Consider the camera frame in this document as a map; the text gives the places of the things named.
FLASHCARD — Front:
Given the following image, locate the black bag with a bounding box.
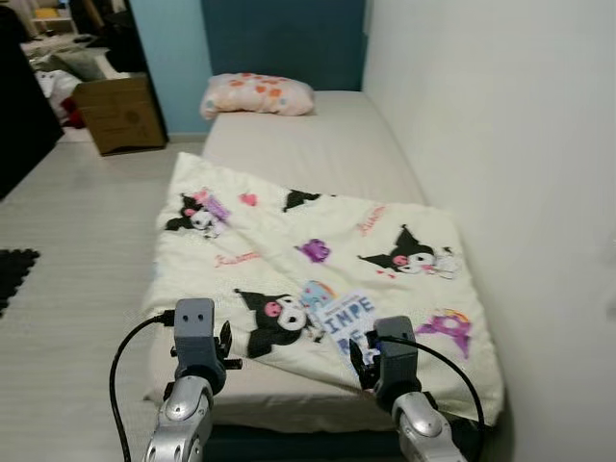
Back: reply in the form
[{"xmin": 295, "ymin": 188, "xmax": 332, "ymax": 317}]
[{"xmin": 71, "ymin": 0, "xmax": 148, "ymax": 74}]

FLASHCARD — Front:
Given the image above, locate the cream cartoon print quilt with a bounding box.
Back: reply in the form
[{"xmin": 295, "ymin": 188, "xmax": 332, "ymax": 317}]
[{"xmin": 141, "ymin": 151, "xmax": 505, "ymax": 425}]

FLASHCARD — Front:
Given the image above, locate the dark red cloth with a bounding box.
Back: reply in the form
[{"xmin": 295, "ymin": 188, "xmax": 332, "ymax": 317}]
[{"xmin": 60, "ymin": 98, "xmax": 88, "ymax": 129}]

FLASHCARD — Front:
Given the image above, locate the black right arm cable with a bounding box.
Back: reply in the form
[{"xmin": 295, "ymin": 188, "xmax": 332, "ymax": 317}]
[{"xmin": 375, "ymin": 334, "xmax": 486, "ymax": 455}]

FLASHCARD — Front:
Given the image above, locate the brown cardboard box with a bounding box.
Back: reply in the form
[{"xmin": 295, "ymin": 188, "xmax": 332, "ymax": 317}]
[{"xmin": 71, "ymin": 74, "xmax": 168, "ymax": 158}]

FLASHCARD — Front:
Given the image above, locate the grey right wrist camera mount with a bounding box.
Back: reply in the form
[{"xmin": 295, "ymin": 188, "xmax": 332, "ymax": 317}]
[{"xmin": 372, "ymin": 316, "xmax": 421, "ymax": 393}]

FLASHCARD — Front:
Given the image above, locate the crumpled white plastic bag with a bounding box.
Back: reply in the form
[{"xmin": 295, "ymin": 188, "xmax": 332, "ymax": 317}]
[{"xmin": 35, "ymin": 67, "xmax": 82, "ymax": 124}]

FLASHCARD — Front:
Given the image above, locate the grey fabric bundle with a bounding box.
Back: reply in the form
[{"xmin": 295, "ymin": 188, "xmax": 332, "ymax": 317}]
[{"xmin": 50, "ymin": 47, "xmax": 110, "ymax": 84}]

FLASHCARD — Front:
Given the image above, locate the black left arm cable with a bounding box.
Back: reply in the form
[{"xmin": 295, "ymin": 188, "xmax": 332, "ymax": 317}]
[{"xmin": 109, "ymin": 309, "xmax": 178, "ymax": 462}]

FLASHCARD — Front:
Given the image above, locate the white book with blue letters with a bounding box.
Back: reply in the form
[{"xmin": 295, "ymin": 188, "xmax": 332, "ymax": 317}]
[{"xmin": 317, "ymin": 286, "xmax": 382, "ymax": 364}]

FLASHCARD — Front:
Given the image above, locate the teal fabric bed frame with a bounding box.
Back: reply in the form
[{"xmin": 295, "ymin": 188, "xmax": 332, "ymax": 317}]
[{"xmin": 197, "ymin": 0, "xmax": 487, "ymax": 462}]

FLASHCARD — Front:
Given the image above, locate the beige mattress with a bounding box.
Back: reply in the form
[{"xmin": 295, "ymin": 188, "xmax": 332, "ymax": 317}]
[{"xmin": 142, "ymin": 90, "xmax": 507, "ymax": 436}]

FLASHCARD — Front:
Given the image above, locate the pink pillow with orange spots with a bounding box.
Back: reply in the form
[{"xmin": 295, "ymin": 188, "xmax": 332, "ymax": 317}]
[{"xmin": 199, "ymin": 71, "xmax": 318, "ymax": 120}]

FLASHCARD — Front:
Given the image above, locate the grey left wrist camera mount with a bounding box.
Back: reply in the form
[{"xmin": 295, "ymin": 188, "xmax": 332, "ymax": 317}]
[{"xmin": 172, "ymin": 297, "xmax": 218, "ymax": 374}]

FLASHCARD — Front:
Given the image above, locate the black foam floor mat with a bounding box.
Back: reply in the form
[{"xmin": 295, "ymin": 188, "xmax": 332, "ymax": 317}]
[{"xmin": 0, "ymin": 247, "xmax": 42, "ymax": 321}]

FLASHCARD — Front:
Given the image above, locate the large black panel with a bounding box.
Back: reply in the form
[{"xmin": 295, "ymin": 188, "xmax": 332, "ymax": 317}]
[{"xmin": 0, "ymin": 5, "xmax": 64, "ymax": 200}]

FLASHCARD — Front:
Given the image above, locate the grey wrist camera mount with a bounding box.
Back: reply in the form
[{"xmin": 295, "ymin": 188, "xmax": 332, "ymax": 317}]
[
  {"xmin": 372, "ymin": 316, "xmax": 421, "ymax": 393},
  {"xmin": 172, "ymin": 297, "xmax": 218, "ymax": 374}
]

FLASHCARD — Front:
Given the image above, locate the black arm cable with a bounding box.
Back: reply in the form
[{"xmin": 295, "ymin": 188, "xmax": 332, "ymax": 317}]
[
  {"xmin": 375, "ymin": 334, "xmax": 486, "ymax": 455},
  {"xmin": 109, "ymin": 309, "xmax": 178, "ymax": 462}
]

